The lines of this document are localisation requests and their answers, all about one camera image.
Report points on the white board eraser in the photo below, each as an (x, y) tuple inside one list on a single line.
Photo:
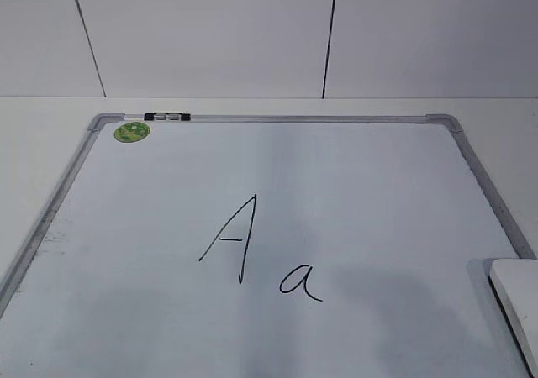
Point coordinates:
[(514, 282)]

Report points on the black pen clip holder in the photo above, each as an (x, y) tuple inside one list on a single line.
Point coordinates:
[(167, 117)]

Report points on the round green magnet sticker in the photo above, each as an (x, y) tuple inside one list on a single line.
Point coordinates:
[(131, 132)]

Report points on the white board with grey frame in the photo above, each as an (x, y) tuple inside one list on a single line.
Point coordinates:
[(264, 247)]

